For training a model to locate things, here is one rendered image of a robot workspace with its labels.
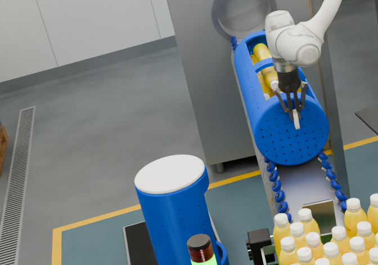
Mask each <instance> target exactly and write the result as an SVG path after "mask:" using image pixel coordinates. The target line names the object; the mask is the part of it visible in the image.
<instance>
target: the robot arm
mask: <svg viewBox="0 0 378 265"><path fill-rule="evenodd" d="M341 2H342V0H324V2H323V4H322V6H321V8H320V10H319V11H318V12H317V14H316V15H315V16H314V17H313V18H312V19H311V20H309V21H306V22H300V23H299V24H298V25H295V24H294V21H293V19H292V17H291V15H290V14H289V12H288V11H274V12H272V13H270V14H269V15H268V16H267V17H266V20H265V35H266V39H267V45H268V48H269V50H270V52H271V55H272V60H273V66H274V69H275V71H276V72H277V76H278V87H277V88H276V89H273V93H274V94H275V95H276V96H277V97H278V99H279V101H280V103H281V106H282V108H283V110H284V112H285V113H289V114H290V119H291V121H294V126H295V128H296V129H300V126H299V119H301V115H300V111H301V109H304V107H305V95H306V90H307V87H308V84H307V82H302V81H301V79H300V78H299V72H298V67H299V66H300V67H307V66H311V65H313V64H314V63H316V62H317V60H318V59H319V57H320V54H321V47H322V45H323V43H324V40H323V36H324V33H325V31H326V30H327V28H328V27H329V25H330V24H331V22H332V21H333V19H334V17H335V15H336V13H337V11H338V9H339V6H340V4H341ZM300 85H301V98H300V105H299V101H298V94H297V90H298V89H299V87H300ZM280 90H282V91H283V92H284V93H286V98H287V105H288V108H286V106H285V104H284V102H283V100H282V97H281V95H280ZM290 93H293V96H294V102H295V108H296V109H294V110H293V108H292V104H291V98H290Z"/></svg>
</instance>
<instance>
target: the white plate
mask: <svg viewBox="0 0 378 265"><path fill-rule="evenodd" d="M204 170H205V165H204V163H203V161H202V160H201V159H199V158H197V157H195V156H192V155H173V156H167V157H164V158H161V159H158V160H155V161H153V162H152V163H150V164H148V165H146V166H145V167H143V168H142V169H141V170H140V171H139V172H138V174H137V175H136V177H135V180H134V182H135V185H136V187H137V188H138V189H139V190H140V191H142V192H145V193H148V194H167V193H171V192H175V191H178V190H181V189H183V188H186V187H188V186H190V185H191V184H193V183H194V182H196V181H197V180H198V179H199V178H200V177H201V176H202V174H203V172H204Z"/></svg>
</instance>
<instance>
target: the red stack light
mask: <svg viewBox="0 0 378 265"><path fill-rule="evenodd" d="M187 249H188V252H189V255H190V259H191V260H192V261H193V262H195V263H204V262H207V261H209V260H210V259H212V257H213V255H214V250H213V246H212V242H211V240H210V244H209V245H208V246H207V247H205V248H203V249H201V250H192V249H189V248H188V247H187Z"/></svg>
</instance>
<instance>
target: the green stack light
mask: <svg viewBox="0 0 378 265"><path fill-rule="evenodd" d="M191 263H192V265H217V262H216V259H215V255H213V257H212V259H210V260H209V261H207V262H204V263H195V262H193V261H192V260H191Z"/></svg>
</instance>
